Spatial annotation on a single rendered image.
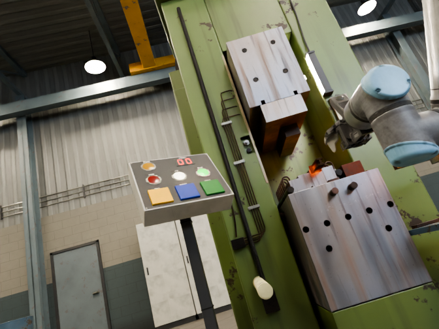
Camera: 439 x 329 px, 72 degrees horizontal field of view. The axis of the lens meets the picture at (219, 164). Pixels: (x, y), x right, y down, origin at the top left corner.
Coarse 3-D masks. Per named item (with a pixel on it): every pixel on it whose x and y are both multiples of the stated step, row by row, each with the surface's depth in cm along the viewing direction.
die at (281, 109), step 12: (300, 96) 142; (264, 108) 141; (276, 108) 141; (288, 108) 140; (300, 108) 140; (264, 120) 143; (276, 120) 140; (288, 120) 144; (300, 120) 148; (264, 132) 151; (276, 132) 153; (264, 144) 165; (276, 144) 170
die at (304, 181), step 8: (328, 168) 130; (304, 176) 130; (312, 176) 129; (320, 176) 129; (328, 176) 129; (336, 176) 129; (288, 184) 132; (296, 184) 129; (304, 184) 129; (312, 184) 128; (320, 184) 128
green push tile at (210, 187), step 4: (208, 180) 117; (212, 180) 118; (216, 180) 118; (200, 184) 116; (204, 184) 115; (208, 184) 115; (212, 184) 116; (216, 184) 116; (220, 184) 117; (204, 188) 113; (208, 188) 114; (212, 188) 114; (216, 188) 114; (220, 188) 115; (204, 192) 113; (208, 192) 112; (212, 192) 112; (216, 192) 112; (220, 192) 113; (224, 192) 114
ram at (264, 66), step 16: (272, 32) 155; (240, 48) 153; (256, 48) 152; (272, 48) 151; (288, 48) 151; (240, 64) 150; (256, 64) 149; (272, 64) 149; (288, 64) 148; (240, 80) 147; (256, 80) 147; (272, 80) 146; (288, 80) 145; (304, 80) 144; (240, 96) 159; (256, 96) 144; (272, 96) 143; (288, 96) 142; (304, 96) 146; (256, 112) 148; (256, 128) 165
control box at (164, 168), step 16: (160, 160) 125; (176, 160) 126; (192, 160) 127; (208, 160) 130; (144, 176) 115; (160, 176) 116; (192, 176) 119; (208, 176) 121; (144, 192) 108; (144, 208) 101; (160, 208) 103; (176, 208) 106; (192, 208) 109; (208, 208) 113; (224, 208) 117; (144, 224) 104
